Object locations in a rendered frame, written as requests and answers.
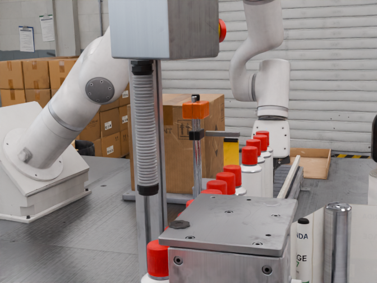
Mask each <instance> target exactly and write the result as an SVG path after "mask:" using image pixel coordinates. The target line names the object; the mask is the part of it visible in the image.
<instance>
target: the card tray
mask: <svg viewBox="0 0 377 283"><path fill-rule="evenodd" d="M297 155H299V156H300V162H299V166H301V167H304V178H306V179H327V177H328V171H329V165H330V160H331V149H319V148H290V154H289V158H290V161H291V162H290V163H289V164H286V165H293V163H294V161H295V158H296V156H297Z"/></svg>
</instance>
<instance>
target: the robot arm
mask: <svg viewBox="0 0 377 283"><path fill-rule="evenodd" d="M243 7H244V10H245V17H246V23H247V29H248V37H247V38H246V40H245V41H244V42H243V43H242V44H241V45H240V46H239V47H238V48H237V50H236V51H235V53H234V55H233V57H232V59H231V62H230V65H229V79H230V83H231V89H232V94H233V96H234V98H235V99H236V100H237V101H240V102H257V110H255V112H254V114H255V115H257V117H258V118H259V119H258V120H255V122H254V125H253V129H252V136H251V139H253V136H254V135H256V132H257V131H262V130H263V131H268V132H269V146H270V147H271V148H272V149H273V183H274V182H275V171H276V170H277V169H278V168H279V167H280V166H281V165H286V164H289V163H290V162H291V161H290V158H289V154H290V134H289V123H288V121H286V120H287V119H288V105H289V82H290V70H291V64H290V63H289V62H288V61H286V60H283V59H278V58H270V59H265V60H262V61H261V62H260V63H259V72H258V73H257V74H249V73H248V72H247V70H246V62H247V61H248V60H249V59H251V58H252V57H254V56H256V55H258V54H261V53H264V52H267V51H270V50H272V49H275V48H277V47H279V46H280V45H281V44H282V43H283V39H284V29H283V19H282V8H281V0H243ZM128 82H129V71H128V59H114V58H112V56H111V38H110V27H108V29H107V31H106V32H105V34H104V36H101V37H99V38H97V39H95V40H94V41H92V42H91V43H90V44H89V45H88V46H87V47H86V48H85V50H84V51H83V52H82V54H81V55H80V57H79V58H78V60H77V61H76V63H75V64H74V66H73V67H72V69H71V71H70V72H69V74H68V75H67V77H66V79H65V80H64V82H63V84H62V85H61V87H60V88H59V90H58V91H57V92H56V94H55V95H54V96H53V97H52V99H51V100H50V101H49V102H48V103H47V105H46V106H45V107H44V108H43V110H42V111H41V112H40V114H38V116H37V117H36V118H35V120H34V121H33V122H32V123H31V125H30V126H29V127H28V128H27V129H24V128H18V129H13V130H11V131H9V132H8V133H7V134H6V136H5V137H4V139H3V151H4V154H5V156H6V158H7V159H8V161H9V163H10V164H11V165H12V166H13V167H14V168H15V169H16V170H18V172H20V173H21V174H23V175H25V176H26V177H29V178H31V179H33V180H37V181H52V180H54V179H55V178H57V177H58V176H59V175H60V173H61V172H62V169H63V160H62V157H61V154H62V153H63V152H64V151H65V150H66V149H67V147H68V146H69V145H70V144H71V143H72V142H73V141H74V140H75V139H76V137H77V136H78V135H79V134H80V133H81V132H82V131H83V129H84V128H85V127H86V126H87V125H88V123H89V122H90V121H91V120H92V119H93V117H94V116H95V115H96V113H97V111H98V110H99V108H100V106H101V105H102V104H109V103H112V102H114V101H116V100H117V99H118V98H119V97H120V96H121V95H122V93H123V92H124V91H125V89H126V86H127V84H128ZM279 159H282V160H279Z"/></svg>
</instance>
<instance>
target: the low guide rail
mask: <svg viewBox="0 0 377 283"><path fill-rule="evenodd" d="M299 162H300V156H299V155H297V156H296V158H295V161H294V163H293V165H292V167H291V169H290V171H289V173H288V175H287V177H286V180H285V182H284V184H283V186H282V188H281V190H280V192H279V194H278V197H277V198H285V196H286V194H287V191H288V188H289V186H290V184H291V181H292V179H293V177H294V175H295V172H296V170H297V168H298V165H299Z"/></svg>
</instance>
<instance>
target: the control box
mask: <svg viewBox="0 0 377 283"><path fill-rule="evenodd" d="M108 9H109V27H110V38H111V56H112V58H114V59H133V60H168V61H171V60H188V59H197V58H214V57H217V56H218V53H219V37H220V26H219V6H218V0H108Z"/></svg>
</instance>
